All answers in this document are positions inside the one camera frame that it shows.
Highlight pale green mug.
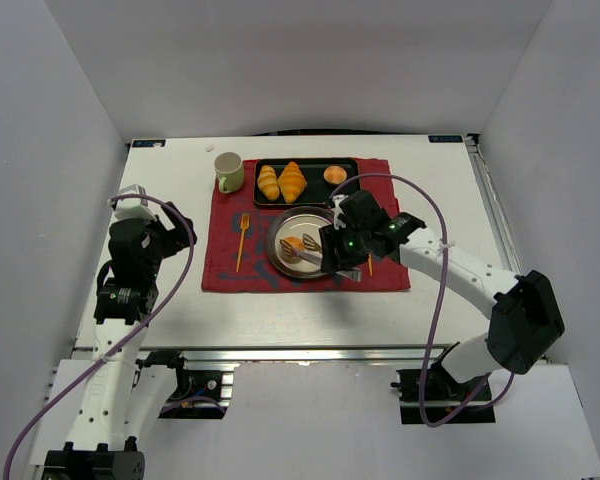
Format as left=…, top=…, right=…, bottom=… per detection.
left=214, top=152, right=245, bottom=194

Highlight orange plastic fork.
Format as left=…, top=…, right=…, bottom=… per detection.
left=235, top=212, right=250, bottom=273

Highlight black rectangular tray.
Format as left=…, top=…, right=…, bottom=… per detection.
left=253, top=157, right=359, bottom=209

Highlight right blue table label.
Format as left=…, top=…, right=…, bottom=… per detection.
left=427, top=135, right=464, bottom=143

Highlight blue table label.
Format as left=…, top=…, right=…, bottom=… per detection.
left=131, top=139, right=166, bottom=149
left=427, top=135, right=464, bottom=143

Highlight dark rimmed white plate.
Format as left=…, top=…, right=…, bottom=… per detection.
left=264, top=207, right=333, bottom=280

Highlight round bread bun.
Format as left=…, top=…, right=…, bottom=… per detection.
left=323, top=165, right=348, bottom=185
left=282, top=236, right=305, bottom=251

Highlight left striped croissant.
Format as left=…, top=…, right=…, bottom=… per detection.
left=257, top=165, right=280, bottom=202

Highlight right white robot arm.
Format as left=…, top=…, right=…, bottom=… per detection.
left=319, top=213, right=565, bottom=386

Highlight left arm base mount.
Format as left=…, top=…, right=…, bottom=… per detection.
left=134, top=350, right=227, bottom=420

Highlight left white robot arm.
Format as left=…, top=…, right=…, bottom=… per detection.
left=42, top=194, right=197, bottom=479

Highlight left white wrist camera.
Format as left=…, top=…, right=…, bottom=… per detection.
left=108, top=184, right=155, bottom=221

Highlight aluminium table frame rail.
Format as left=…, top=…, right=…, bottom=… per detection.
left=464, top=133, right=520, bottom=275

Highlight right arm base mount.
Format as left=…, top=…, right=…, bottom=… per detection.
left=390, top=369, right=496, bottom=425

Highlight metal serving tongs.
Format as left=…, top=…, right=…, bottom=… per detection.
left=279, top=233, right=362, bottom=282

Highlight striped croissant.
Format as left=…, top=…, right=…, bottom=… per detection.
left=278, top=161, right=307, bottom=204
left=257, top=165, right=280, bottom=202

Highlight left blue table label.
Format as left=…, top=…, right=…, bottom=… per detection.
left=131, top=139, right=166, bottom=149

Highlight right striped croissant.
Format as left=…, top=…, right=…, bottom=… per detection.
left=278, top=161, right=307, bottom=204

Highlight red patterned placemat cloth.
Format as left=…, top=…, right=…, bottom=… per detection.
left=201, top=159, right=411, bottom=293

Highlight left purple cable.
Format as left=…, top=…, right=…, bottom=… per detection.
left=4, top=194, right=197, bottom=480

